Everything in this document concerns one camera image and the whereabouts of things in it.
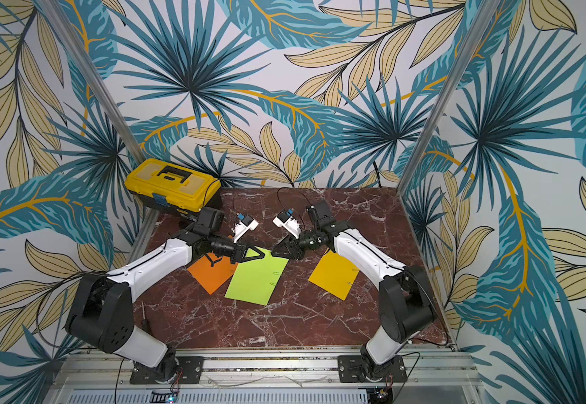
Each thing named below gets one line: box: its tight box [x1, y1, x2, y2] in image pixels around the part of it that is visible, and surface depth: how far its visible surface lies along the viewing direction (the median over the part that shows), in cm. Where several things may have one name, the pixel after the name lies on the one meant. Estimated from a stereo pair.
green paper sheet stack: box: [224, 246, 289, 306], surface depth 81 cm
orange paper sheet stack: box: [186, 252, 239, 296], surface depth 92 cm
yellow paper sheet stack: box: [308, 249, 361, 302], surface depth 95 cm
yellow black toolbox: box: [123, 158, 223, 220], surface depth 100 cm
